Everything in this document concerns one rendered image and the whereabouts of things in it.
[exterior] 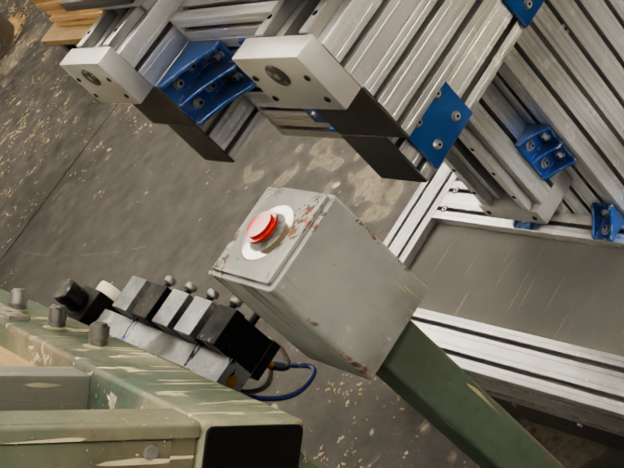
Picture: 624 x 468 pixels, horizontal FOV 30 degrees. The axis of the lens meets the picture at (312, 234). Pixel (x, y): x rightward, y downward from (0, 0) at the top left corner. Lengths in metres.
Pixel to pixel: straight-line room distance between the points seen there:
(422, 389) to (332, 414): 1.17
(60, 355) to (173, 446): 0.33
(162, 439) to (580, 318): 0.96
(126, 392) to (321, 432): 1.24
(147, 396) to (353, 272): 0.25
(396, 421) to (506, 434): 0.94
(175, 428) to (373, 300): 0.25
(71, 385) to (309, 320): 0.31
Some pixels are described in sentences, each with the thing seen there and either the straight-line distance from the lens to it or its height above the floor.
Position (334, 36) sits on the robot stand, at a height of 0.97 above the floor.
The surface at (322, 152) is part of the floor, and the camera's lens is 3.14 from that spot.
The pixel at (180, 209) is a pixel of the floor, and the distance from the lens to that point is 3.49.
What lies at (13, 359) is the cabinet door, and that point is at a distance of 1.50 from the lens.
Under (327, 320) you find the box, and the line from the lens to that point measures 1.17.
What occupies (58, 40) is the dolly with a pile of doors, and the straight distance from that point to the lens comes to 5.01.
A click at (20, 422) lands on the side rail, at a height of 1.06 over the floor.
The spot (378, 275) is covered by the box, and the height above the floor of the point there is 0.83.
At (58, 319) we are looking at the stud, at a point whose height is 0.86.
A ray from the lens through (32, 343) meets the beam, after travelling 1.49.
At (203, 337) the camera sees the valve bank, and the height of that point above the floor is 0.76.
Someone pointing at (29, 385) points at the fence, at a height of 0.96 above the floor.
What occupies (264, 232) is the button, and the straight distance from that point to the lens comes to 1.17.
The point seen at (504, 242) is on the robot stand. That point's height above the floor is 0.21.
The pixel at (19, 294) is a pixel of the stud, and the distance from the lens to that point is 1.70.
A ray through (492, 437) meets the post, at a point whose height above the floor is 0.54.
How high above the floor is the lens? 1.52
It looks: 31 degrees down
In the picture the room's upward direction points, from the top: 46 degrees counter-clockwise
